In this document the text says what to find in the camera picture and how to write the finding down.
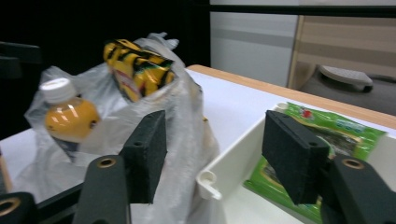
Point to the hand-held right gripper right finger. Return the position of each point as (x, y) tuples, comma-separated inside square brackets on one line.
[(295, 155)]

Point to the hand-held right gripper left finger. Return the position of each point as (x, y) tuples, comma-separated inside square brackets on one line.
[(143, 155)]

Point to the white plastic tray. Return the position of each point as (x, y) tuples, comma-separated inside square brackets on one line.
[(236, 155)]

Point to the wooden desk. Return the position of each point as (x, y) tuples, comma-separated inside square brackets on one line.
[(342, 37)]

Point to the orange juice bottle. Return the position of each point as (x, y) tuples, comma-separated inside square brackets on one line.
[(71, 121)]

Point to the clear plastic bag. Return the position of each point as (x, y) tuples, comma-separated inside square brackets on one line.
[(186, 130)]

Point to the black curtain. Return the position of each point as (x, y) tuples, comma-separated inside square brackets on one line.
[(62, 25)]

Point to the yellow black chips bag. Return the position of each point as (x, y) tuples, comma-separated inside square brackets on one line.
[(140, 71)]

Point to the white cabinet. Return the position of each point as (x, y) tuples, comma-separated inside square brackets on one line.
[(249, 56)]

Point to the green seaweed packet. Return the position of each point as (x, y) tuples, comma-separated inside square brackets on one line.
[(342, 127)]

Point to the white table mat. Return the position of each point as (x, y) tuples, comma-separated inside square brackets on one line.
[(230, 102)]

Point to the black horizontal frame bar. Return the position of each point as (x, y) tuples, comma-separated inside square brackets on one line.
[(295, 11)]

